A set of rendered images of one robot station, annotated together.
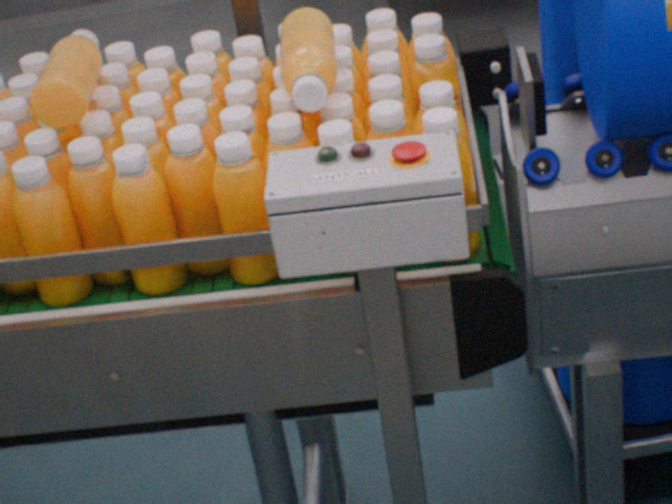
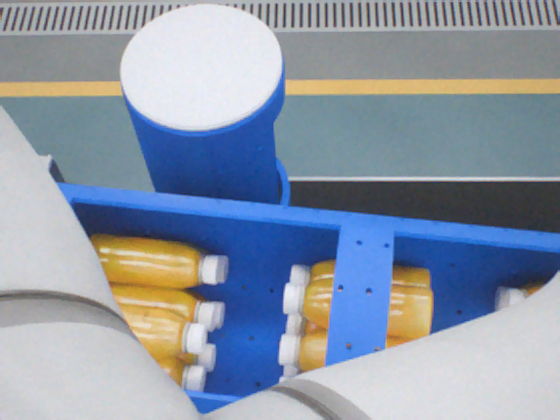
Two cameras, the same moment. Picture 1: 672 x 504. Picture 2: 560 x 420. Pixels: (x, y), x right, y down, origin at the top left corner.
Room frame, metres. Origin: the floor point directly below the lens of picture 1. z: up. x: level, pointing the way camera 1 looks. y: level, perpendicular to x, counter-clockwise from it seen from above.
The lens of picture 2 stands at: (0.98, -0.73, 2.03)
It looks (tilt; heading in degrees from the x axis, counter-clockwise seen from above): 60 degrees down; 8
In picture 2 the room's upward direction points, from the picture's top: 5 degrees counter-clockwise
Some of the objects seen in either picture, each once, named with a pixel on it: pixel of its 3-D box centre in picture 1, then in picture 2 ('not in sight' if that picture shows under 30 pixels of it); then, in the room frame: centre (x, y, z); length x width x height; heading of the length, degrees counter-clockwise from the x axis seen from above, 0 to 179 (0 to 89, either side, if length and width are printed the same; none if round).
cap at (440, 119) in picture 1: (440, 121); not in sight; (1.25, -0.14, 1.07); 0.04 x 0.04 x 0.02
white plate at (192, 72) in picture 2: not in sight; (201, 64); (1.84, -0.52, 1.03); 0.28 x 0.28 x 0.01
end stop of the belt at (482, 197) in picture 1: (470, 132); not in sight; (1.41, -0.19, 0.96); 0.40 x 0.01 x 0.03; 175
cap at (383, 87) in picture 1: (385, 87); not in sight; (1.36, -0.09, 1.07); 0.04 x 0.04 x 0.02
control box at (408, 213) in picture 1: (367, 203); not in sight; (1.13, -0.04, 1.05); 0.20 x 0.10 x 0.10; 85
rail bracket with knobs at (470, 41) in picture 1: (484, 72); not in sight; (1.61, -0.25, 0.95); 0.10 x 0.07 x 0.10; 175
